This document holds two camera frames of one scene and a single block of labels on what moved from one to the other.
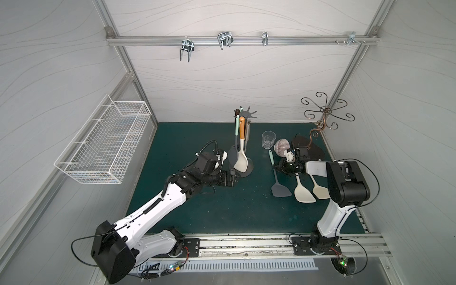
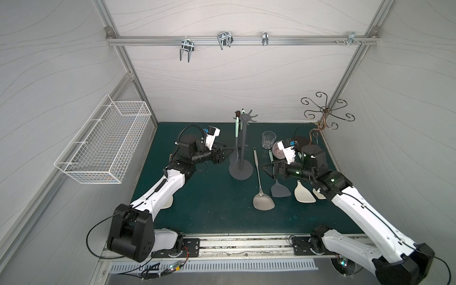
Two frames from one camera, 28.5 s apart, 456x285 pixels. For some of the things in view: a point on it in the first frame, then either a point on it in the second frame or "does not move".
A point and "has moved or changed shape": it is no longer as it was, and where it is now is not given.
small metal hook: (265, 38) does not move
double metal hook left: (187, 45) does not move
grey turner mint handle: (278, 190) does not move
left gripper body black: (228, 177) to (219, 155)
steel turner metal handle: (246, 133) to (260, 201)
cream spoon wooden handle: (241, 165) has moved or changed shape
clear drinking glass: (268, 139) does not move
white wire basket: (103, 149) does not move
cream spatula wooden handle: (301, 193) does not move
